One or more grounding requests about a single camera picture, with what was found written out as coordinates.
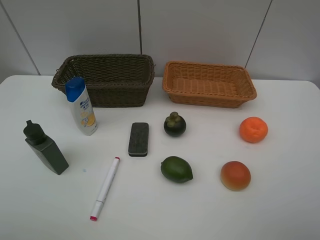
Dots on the dark purple mangosteen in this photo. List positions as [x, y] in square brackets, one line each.
[174, 125]

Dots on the grey felt whiteboard eraser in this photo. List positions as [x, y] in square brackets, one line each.
[139, 139]

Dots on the green lime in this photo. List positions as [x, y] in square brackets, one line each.
[176, 169]

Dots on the white shampoo bottle blue cap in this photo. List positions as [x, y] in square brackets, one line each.
[81, 106]

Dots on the red yellow peach half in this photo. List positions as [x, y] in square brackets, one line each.
[235, 176]

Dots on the orange tangerine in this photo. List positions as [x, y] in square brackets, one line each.
[253, 129]

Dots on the white marker pink caps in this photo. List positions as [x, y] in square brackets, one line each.
[101, 198]

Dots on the dark brown wicker basket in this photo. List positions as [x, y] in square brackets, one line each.
[112, 80]

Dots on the orange wicker basket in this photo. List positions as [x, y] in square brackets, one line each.
[214, 85]

